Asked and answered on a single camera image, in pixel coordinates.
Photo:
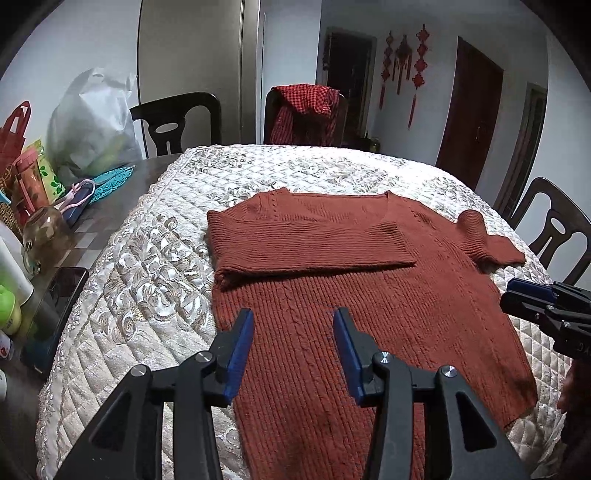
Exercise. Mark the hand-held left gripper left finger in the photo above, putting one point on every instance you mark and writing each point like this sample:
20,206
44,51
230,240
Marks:
240,350

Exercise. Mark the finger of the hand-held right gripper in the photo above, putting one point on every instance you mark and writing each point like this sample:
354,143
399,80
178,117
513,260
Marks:
524,285
521,307

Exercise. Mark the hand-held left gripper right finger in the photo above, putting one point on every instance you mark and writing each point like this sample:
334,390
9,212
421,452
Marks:
346,355

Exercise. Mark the rust red knit sweater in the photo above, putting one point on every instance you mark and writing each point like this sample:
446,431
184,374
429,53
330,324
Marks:
323,286

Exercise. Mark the dark wooden dining chair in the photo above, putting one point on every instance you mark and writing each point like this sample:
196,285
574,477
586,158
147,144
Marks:
203,115
531,203
344,115

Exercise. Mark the cream quilted floral blanket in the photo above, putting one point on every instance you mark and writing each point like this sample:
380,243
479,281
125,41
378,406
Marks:
152,277

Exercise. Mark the grey framed doorway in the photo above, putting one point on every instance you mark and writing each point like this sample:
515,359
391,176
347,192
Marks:
528,138

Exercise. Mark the brown wooden door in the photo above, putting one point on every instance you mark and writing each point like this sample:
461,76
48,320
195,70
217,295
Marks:
471,115

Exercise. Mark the black smartphone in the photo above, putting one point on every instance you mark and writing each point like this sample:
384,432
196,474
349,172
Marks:
55,314

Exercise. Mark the teal lace mat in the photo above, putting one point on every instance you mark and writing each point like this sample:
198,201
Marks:
111,182

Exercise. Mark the clear glass jar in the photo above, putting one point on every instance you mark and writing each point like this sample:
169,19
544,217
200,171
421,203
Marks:
46,240

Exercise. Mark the green capped bottle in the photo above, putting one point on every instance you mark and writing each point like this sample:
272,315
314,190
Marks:
8,311

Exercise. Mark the white plastic bottle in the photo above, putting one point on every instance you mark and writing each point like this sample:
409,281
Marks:
11,267

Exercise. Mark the red checkered garment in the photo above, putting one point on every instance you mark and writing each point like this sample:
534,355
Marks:
300,97

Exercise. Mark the green floral packet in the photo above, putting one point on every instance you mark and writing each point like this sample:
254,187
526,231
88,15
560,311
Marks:
48,173

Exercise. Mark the red patterned bottle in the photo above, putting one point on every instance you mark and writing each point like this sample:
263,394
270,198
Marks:
30,184

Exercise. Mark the white plastic bag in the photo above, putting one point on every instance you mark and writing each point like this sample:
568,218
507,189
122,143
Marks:
92,124

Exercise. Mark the dark open doorway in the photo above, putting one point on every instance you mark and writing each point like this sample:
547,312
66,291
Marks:
351,69

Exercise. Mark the grey refrigerator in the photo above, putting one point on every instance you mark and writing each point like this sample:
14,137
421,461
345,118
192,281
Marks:
194,46

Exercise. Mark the red gift bag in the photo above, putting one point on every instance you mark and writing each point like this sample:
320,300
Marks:
9,143

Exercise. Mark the long red knot wall ornament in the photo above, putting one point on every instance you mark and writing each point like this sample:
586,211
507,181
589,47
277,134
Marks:
420,64

